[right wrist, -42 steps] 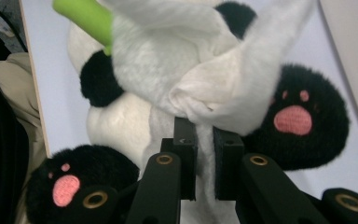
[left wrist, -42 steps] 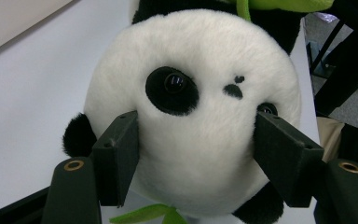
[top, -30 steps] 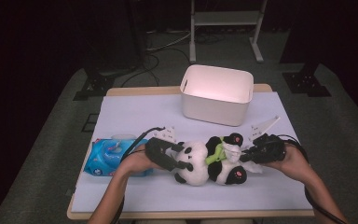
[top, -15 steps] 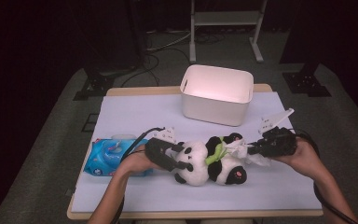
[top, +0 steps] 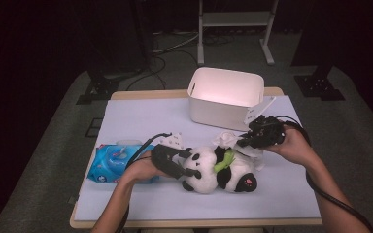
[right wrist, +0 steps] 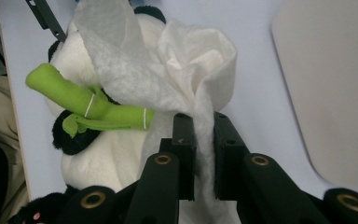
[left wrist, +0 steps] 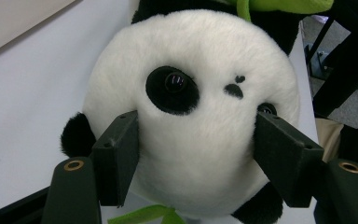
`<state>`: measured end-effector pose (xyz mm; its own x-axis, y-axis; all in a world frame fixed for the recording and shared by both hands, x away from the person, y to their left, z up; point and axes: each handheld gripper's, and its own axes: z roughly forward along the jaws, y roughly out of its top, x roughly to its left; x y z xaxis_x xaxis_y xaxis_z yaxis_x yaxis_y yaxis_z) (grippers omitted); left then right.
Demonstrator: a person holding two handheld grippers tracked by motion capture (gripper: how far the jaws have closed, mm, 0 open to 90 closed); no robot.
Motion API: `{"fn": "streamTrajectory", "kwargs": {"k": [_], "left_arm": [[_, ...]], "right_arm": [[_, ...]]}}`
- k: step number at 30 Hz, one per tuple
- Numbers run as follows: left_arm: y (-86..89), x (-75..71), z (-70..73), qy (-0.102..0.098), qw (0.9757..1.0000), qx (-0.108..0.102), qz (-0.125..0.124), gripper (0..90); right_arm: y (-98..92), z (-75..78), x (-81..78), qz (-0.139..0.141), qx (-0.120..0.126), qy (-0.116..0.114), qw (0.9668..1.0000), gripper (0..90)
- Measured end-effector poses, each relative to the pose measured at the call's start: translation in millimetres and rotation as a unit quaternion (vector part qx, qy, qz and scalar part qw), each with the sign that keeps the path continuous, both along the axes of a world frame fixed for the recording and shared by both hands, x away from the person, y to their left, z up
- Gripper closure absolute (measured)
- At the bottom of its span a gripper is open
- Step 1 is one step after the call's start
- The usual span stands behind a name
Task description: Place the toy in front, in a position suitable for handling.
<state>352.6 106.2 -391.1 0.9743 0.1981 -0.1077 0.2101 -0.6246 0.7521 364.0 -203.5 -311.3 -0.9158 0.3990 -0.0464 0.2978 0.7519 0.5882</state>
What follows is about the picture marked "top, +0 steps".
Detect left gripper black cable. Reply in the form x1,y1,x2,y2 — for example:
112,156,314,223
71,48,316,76
115,132,173,233

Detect white floor cable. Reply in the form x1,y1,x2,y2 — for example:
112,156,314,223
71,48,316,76
152,30,200,54

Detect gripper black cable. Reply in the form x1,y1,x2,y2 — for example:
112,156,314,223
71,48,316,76
115,132,173,233
276,115,373,233

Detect blue wet wipes pack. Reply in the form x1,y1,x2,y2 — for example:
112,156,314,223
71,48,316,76
86,139,161,184

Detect white metal stand frame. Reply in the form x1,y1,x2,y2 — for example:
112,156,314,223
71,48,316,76
197,0,280,67

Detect black floor cables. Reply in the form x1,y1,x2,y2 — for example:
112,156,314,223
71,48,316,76
125,48,199,91

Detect wooden table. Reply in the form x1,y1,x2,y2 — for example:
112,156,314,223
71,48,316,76
69,86,323,229

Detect black stand base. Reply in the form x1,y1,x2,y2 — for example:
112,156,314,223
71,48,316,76
293,66,346,102
76,69,120,105

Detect white table mat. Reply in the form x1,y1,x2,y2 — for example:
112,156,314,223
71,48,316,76
74,95,322,222

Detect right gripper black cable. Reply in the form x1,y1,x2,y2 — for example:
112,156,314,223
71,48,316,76
276,115,373,233

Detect person's left hand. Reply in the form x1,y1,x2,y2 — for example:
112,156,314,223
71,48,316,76
122,150,174,183

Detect black floor socket plate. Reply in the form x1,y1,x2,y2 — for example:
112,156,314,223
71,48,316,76
85,117,104,139

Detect white plastic storage bin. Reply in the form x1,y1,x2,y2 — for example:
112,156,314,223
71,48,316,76
187,66,266,132

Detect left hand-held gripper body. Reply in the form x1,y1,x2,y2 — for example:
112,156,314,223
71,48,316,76
151,131,190,180

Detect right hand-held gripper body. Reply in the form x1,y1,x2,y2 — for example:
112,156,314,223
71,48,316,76
243,96,287,149

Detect panda plush toy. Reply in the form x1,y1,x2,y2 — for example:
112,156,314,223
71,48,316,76
180,145,259,195

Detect person's right hand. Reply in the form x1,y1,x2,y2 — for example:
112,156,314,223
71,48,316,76
265,124,316,167

